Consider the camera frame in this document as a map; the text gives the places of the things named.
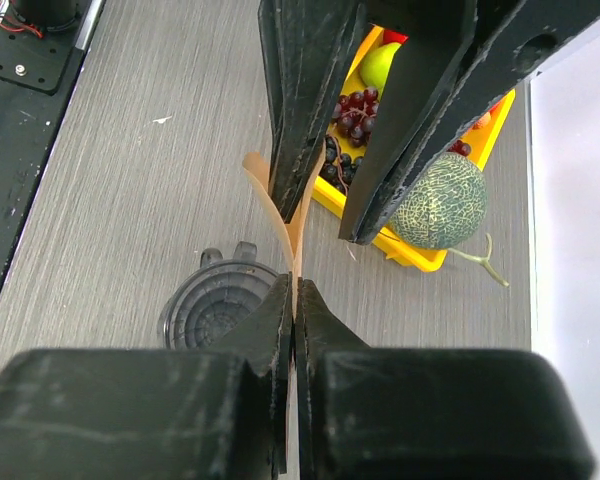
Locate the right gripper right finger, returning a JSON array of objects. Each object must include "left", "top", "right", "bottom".
[{"left": 294, "top": 280, "right": 596, "bottom": 479}]

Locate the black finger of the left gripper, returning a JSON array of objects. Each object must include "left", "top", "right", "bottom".
[{"left": 258, "top": 0, "right": 367, "bottom": 223}]

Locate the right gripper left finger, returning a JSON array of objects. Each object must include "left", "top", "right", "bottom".
[{"left": 0, "top": 274, "right": 293, "bottom": 479}]

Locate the green netted melon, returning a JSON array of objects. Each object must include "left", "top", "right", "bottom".
[{"left": 387, "top": 152, "right": 511, "bottom": 289}]

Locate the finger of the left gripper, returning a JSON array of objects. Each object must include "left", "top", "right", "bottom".
[{"left": 339, "top": 1, "right": 600, "bottom": 245}]

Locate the black grape bunch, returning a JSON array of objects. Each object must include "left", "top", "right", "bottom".
[{"left": 320, "top": 134, "right": 364, "bottom": 195}]

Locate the green pear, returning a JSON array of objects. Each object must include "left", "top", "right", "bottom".
[{"left": 359, "top": 42, "right": 401, "bottom": 94}]

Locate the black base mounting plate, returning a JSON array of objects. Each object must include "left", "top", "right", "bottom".
[{"left": 0, "top": 1, "right": 101, "bottom": 293}]

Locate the dark red grape bunch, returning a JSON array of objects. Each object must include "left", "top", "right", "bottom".
[{"left": 326, "top": 86, "right": 379, "bottom": 153}]

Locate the red apple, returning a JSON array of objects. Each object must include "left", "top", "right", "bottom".
[{"left": 382, "top": 29, "right": 408, "bottom": 45}]

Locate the brown paper coffee filter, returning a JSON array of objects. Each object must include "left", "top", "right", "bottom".
[{"left": 242, "top": 144, "right": 327, "bottom": 321}]

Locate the red cherry bunch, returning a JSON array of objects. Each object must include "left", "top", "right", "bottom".
[{"left": 472, "top": 101, "right": 501, "bottom": 130}]

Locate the yellow plastic fruit tray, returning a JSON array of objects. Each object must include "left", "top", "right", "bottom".
[{"left": 313, "top": 26, "right": 516, "bottom": 272}]

